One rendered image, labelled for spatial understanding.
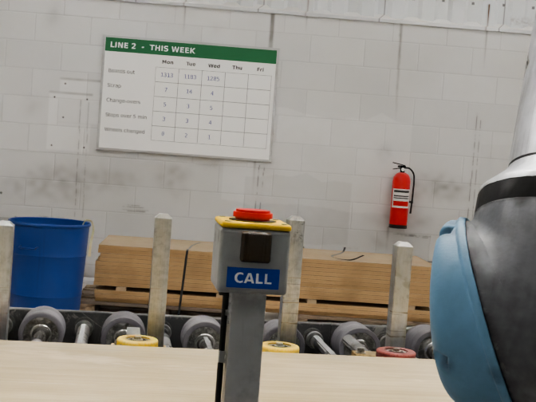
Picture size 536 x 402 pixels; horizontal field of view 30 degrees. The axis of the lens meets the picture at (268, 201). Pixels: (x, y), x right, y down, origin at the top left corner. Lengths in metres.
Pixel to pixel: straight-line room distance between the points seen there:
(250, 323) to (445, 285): 0.45
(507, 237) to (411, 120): 7.84
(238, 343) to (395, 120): 7.43
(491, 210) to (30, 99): 7.91
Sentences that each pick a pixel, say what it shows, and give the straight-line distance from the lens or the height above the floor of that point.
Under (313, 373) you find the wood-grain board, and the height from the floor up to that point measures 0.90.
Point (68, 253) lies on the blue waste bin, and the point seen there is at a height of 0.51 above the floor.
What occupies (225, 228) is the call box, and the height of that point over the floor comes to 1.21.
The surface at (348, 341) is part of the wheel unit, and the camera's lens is 2.41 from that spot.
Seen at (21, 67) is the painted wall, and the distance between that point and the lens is 8.47.
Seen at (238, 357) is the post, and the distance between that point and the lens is 1.01.
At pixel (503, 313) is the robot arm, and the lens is 0.57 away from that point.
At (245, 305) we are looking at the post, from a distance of 1.00.
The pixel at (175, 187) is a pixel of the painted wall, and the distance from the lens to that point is 8.30.
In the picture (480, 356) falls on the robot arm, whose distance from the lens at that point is 0.58.
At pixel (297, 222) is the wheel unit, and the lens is 2.11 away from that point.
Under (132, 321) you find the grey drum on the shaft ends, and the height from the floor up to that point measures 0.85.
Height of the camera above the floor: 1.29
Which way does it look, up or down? 3 degrees down
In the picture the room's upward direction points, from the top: 4 degrees clockwise
